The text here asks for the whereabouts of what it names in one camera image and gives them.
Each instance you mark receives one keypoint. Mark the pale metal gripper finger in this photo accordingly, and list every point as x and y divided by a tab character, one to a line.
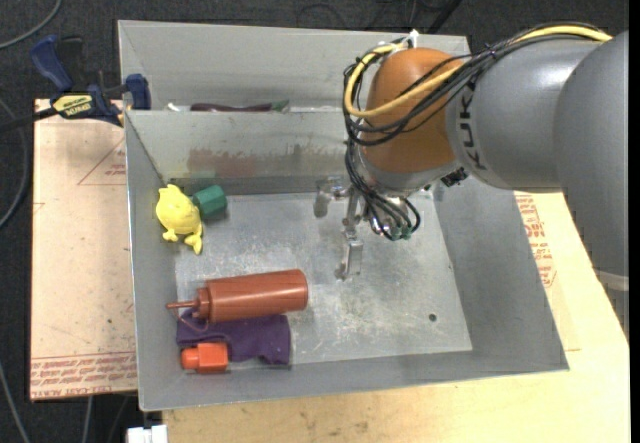
322	203
352	256

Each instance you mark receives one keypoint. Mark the grey metal bin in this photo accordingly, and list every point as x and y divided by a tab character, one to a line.
390	281

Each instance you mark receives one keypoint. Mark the red-brown squeeze bottle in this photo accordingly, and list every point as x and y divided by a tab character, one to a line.
255	296

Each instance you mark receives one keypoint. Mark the green hexagonal block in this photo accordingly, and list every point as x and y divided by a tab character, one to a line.
210	202

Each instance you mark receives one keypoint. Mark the purple cloth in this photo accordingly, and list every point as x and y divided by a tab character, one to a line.
260	341

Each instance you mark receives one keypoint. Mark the yellow toy animal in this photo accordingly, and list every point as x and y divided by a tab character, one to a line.
176	216

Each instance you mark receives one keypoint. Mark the orange block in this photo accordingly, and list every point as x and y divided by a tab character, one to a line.
207	357

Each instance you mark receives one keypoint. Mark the brown cardboard board red print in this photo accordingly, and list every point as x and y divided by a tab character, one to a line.
80	256

